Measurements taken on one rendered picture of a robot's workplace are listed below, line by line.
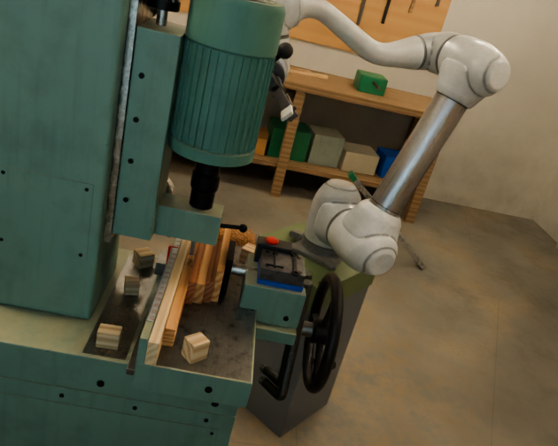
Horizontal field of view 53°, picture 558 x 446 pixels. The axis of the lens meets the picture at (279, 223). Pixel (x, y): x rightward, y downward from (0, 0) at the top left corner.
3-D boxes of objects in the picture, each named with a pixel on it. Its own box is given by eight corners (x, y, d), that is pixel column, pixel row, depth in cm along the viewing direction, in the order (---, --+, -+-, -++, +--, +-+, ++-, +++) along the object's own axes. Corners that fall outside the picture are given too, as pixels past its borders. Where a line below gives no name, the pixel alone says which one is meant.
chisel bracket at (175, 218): (214, 252, 123) (221, 218, 119) (150, 239, 121) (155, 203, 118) (218, 237, 129) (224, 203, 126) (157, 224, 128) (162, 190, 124)
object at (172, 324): (172, 347, 105) (175, 330, 103) (161, 345, 105) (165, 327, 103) (209, 210, 161) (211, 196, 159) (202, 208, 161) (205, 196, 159)
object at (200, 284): (201, 303, 119) (205, 284, 117) (192, 302, 119) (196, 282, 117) (211, 259, 136) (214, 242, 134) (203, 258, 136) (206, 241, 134)
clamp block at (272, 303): (296, 331, 124) (306, 296, 120) (236, 319, 122) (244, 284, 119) (294, 294, 137) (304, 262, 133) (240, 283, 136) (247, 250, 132)
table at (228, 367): (296, 419, 104) (304, 394, 102) (131, 389, 101) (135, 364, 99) (290, 258, 159) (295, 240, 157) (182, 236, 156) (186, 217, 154)
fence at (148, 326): (143, 364, 99) (148, 339, 97) (135, 362, 99) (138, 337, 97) (191, 219, 153) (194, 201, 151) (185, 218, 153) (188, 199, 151)
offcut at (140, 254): (145, 258, 149) (148, 246, 147) (153, 266, 146) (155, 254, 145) (132, 261, 146) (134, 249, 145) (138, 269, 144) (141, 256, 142)
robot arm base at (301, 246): (301, 229, 213) (305, 216, 211) (353, 254, 205) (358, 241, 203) (277, 244, 198) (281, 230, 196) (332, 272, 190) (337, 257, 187)
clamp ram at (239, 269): (251, 301, 124) (260, 266, 120) (219, 294, 123) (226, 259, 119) (253, 280, 132) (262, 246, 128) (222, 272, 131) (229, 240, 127)
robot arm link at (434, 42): (408, 26, 172) (436, 36, 161) (457, 23, 178) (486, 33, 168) (402, 69, 179) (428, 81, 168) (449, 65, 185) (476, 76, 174)
